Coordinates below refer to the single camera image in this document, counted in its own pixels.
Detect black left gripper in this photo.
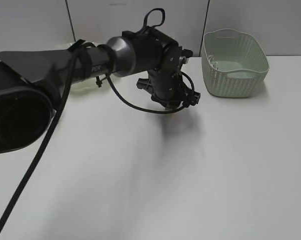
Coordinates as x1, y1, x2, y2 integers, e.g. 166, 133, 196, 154
136, 70, 200, 108

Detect yellow eraser with barcode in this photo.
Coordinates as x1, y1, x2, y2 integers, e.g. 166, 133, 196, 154
165, 107, 179, 114

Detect pale green woven plastic basket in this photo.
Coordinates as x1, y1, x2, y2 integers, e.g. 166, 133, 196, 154
201, 28, 270, 98

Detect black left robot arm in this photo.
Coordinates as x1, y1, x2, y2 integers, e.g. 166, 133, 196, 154
0, 27, 200, 154

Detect printed waste paper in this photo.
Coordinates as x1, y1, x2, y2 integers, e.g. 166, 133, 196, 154
208, 54, 219, 70

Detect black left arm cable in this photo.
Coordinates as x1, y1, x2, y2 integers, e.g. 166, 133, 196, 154
0, 7, 195, 240

